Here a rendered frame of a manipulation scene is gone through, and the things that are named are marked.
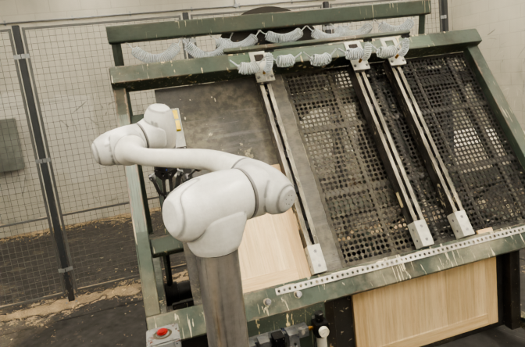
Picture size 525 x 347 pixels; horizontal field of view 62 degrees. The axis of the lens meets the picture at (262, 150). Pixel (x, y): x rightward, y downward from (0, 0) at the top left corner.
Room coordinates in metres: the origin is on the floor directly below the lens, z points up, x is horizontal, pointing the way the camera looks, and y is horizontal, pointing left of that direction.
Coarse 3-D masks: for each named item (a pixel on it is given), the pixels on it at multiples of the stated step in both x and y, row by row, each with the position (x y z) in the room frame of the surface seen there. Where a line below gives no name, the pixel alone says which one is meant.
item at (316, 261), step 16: (272, 64) 2.27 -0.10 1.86; (256, 80) 2.40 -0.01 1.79; (272, 96) 2.32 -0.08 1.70; (272, 112) 2.31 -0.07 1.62; (272, 128) 2.22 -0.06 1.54; (288, 144) 2.17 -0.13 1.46; (288, 160) 2.14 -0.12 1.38; (288, 176) 2.07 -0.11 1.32; (304, 208) 1.99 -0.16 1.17; (304, 224) 1.95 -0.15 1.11; (304, 240) 1.92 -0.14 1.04; (320, 256) 1.87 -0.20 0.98; (320, 272) 1.84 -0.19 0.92
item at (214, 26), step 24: (144, 24) 2.70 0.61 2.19; (168, 24) 2.73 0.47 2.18; (192, 24) 2.77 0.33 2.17; (216, 24) 2.81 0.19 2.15; (240, 24) 2.85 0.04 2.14; (264, 24) 2.89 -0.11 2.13; (288, 24) 2.93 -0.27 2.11; (312, 24) 2.99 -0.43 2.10; (120, 48) 2.70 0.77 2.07; (144, 192) 2.85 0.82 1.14; (480, 192) 2.58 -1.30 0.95; (168, 264) 2.09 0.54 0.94
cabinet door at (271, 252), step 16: (256, 224) 1.97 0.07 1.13; (272, 224) 1.98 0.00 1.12; (288, 224) 1.99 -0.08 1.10; (256, 240) 1.93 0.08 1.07; (272, 240) 1.94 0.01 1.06; (288, 240) 1.95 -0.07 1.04; (240, 256) 1.88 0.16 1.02; (256, 256) 1.89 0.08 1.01; (272, 256) 1.90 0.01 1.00; (288, 256) 1.91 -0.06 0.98; (304, 256) 1.91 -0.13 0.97; (256, 272) 1.85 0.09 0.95; (272, 272) 1.85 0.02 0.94; (288, 272) 1.86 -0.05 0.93; (304, 272) 1.87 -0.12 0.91; (256, 288) 1.80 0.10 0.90
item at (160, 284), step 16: (448, 224) 2.77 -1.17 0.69; (384, 240) 2.64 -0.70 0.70; (496, 256) 2.34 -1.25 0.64; (512, 256) 2.30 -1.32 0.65; (160, 272) 2.35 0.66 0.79; (496, 272) 2.34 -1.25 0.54; (512, 272) 2.30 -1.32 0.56; (160, 288) 2.14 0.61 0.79; (176, 288) 2.30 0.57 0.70; (512, 288) 2.30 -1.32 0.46; (160, 304) 1.97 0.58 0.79; (176, 304) 1.88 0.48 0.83; (192, 304) 1.90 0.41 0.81; (336, 304) 2.08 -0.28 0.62; (512, 304) 2.30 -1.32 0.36; (336, 320) 2.08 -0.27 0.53; (352, 320) 2.11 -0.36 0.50; (512, 320) 2.30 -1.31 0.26; (336, 336) 2.02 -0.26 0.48; (352, 336) 2.10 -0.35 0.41; (464, 336) 2.28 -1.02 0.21
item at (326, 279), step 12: (516, 228) 2.12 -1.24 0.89; (468, 240) 2.04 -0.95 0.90; (480, 240) 2.05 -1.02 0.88; (420, 252) 1.97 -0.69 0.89; (432, 252) 1.98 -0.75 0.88; (372, 264) 1.90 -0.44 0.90; (384, 264) 1.91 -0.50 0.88; (396, 264) 1.92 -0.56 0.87; (324, 276) 1.84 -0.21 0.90; (336, 276) 1.85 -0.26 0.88; (348, 276) 1.86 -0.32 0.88; (276, 288) 1.78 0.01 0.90; (300, 288) 1.80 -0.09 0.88
